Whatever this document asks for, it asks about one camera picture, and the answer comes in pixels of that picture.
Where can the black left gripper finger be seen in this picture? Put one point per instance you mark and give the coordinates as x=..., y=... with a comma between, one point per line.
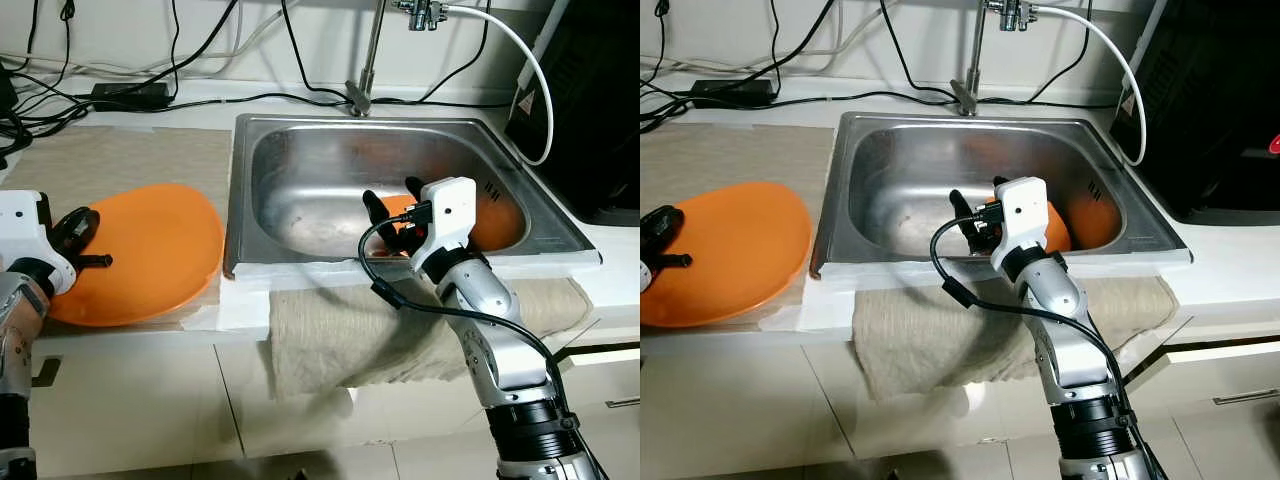
x=75, y=225
x=660, y=225

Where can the orange plate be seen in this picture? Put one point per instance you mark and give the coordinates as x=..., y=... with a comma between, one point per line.
x=150, y=250
x=740, y=250

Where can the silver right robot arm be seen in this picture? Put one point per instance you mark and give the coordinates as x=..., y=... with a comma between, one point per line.
x=1065, y=330
x=490, y=330

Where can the stainless steel sink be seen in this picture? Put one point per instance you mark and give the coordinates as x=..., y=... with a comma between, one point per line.
x=320, y=170
x=900, y=170

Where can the beige woven mat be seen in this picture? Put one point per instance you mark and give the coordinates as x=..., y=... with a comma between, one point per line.
x=130, y=155
x=740, y=150

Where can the black appliance with warning sticker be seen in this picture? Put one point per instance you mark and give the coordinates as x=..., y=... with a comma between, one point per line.
x=590, y=110
x=1210, y=110

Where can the beige cloth towel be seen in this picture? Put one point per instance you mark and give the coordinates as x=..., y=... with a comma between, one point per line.
x=330, y=340
x=910, y=340

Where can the black power adapter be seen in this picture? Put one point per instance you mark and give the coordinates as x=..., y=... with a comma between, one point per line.
x=130, y=96
x=733, y=92

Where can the chrome water valve fitting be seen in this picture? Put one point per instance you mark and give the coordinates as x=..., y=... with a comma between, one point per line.
x=420, y=14
x=1010, y=14

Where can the white base cabinet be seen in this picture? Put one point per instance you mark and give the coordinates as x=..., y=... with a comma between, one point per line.
x=200, y=400
x=780, y=400

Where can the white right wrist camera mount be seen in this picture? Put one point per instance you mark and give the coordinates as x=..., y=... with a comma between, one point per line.
x=1020, y=215
x=445, y=220

